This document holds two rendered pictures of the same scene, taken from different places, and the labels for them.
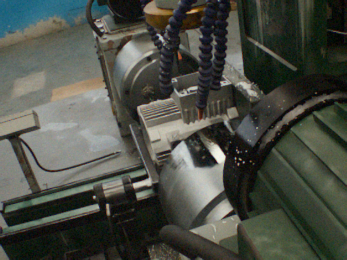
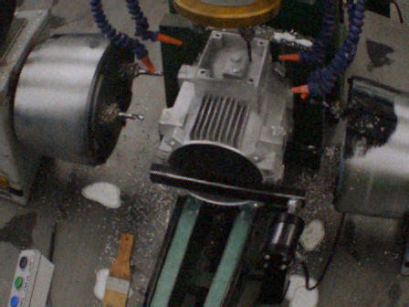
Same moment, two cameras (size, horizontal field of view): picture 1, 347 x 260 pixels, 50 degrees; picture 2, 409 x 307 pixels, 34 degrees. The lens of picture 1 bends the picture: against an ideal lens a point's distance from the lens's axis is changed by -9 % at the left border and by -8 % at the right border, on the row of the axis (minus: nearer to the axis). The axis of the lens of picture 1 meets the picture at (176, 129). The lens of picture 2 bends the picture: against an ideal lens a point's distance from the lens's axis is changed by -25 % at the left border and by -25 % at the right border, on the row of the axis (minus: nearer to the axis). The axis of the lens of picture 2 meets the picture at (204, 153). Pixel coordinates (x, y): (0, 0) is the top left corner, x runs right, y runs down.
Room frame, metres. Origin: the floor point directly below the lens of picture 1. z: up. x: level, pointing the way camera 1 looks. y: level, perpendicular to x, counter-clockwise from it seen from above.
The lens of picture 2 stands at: (0.41, 0.77, 2.11)
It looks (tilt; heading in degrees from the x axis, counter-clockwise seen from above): 53 degrees down; 300
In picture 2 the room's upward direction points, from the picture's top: 5 degrees counter-clockwise
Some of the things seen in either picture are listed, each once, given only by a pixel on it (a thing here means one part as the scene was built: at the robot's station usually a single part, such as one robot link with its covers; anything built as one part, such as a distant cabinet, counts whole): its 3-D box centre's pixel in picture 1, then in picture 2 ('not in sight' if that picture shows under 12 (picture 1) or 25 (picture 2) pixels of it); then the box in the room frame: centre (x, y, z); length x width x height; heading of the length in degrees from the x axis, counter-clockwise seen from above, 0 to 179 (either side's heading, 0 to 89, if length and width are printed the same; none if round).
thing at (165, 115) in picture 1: (189, 135); (232, 125); (0.81, -0.03, 1.02); 0.20 x 0.19 x 0.19; 101
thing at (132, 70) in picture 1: (153, 73); (52, 91); (1.16, 0.04, 1.04); 0.37 x 0.25 x 0.25; 11
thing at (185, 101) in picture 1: (200, 95); (235, 69); (0.82, -0.07, 1.11); 0.12 x 0.11 x 0.07; 101
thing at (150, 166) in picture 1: (144, 155); (231, 187); (0.76, 0.08, 1.01); 0.26 x 0.04 x 0.03; 11
